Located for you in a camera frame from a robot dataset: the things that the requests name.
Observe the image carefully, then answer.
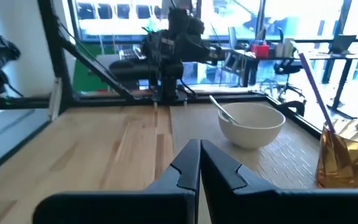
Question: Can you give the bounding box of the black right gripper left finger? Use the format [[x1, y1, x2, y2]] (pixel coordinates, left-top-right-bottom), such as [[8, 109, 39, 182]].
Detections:
[[32, 139, 201, 224]]

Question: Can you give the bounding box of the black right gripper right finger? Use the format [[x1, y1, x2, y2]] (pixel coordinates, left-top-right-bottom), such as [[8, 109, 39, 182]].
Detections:
[[200, 139, 358, 224]]

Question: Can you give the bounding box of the white ceramic bowl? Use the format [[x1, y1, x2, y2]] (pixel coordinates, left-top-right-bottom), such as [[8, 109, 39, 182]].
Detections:
[[218, 102, 287, 150]]

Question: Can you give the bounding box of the pink straw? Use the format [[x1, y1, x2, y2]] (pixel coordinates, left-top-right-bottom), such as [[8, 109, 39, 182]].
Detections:
[[297, 52, 337, 134]]

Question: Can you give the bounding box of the beige woven placemat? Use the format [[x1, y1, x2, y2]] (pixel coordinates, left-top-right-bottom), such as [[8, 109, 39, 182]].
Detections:
[[168, 101, 323, 191]]

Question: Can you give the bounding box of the gold faceted cup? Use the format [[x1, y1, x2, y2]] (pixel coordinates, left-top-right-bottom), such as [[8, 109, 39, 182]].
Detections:
[[315, 118, 358, 189]]

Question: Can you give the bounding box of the black office chair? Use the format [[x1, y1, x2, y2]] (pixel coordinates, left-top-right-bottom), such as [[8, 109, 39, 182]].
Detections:
[[273, 57, 306, 102]]

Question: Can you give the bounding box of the green panel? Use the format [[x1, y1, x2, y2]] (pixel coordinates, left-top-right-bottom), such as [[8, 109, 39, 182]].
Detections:
[[72, 43, 114, 93]]

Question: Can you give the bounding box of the grey side desk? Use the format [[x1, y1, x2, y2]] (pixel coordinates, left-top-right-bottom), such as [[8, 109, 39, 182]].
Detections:
[[96, 52, 155, 77]]

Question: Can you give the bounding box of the black keyboard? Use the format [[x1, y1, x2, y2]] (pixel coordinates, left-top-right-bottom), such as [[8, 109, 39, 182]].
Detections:
[[119, 46, 146, 62]]

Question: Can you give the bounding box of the red box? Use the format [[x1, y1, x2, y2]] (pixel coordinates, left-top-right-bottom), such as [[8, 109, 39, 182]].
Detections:
[[249, 42, 270, 59]]

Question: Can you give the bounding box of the white container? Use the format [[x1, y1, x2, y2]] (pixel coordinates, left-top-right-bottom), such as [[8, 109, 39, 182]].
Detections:
[[275, 37, 295, 58]]

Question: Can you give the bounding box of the black legged background desk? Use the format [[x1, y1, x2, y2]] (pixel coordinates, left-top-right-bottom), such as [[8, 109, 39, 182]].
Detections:
[[228, 37, 358, 110]]

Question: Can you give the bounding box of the black clamp handle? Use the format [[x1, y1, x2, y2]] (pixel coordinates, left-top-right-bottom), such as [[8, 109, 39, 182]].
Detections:
[[277, 100, 306, 118]]

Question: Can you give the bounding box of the silver metal bracket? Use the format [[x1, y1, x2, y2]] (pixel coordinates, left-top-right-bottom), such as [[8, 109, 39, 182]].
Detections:
[[48, 77, 62, 122]]

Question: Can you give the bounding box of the black aluminium table frame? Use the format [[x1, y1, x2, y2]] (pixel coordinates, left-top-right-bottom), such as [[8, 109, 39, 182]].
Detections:
[[0, 0, 323, 184]]

